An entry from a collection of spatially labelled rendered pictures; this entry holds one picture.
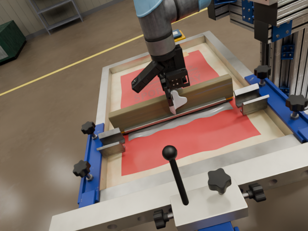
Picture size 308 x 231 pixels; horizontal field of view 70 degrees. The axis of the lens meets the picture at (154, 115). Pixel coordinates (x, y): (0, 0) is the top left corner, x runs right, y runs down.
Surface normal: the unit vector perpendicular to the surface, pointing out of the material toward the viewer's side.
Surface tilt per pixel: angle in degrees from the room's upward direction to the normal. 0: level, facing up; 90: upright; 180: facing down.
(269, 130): 0
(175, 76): 90
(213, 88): 90
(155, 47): 90
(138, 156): 0
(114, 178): 0
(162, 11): 84
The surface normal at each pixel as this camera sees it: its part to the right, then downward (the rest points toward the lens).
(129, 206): -0.29, -0.73
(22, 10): 0.27, 0.56
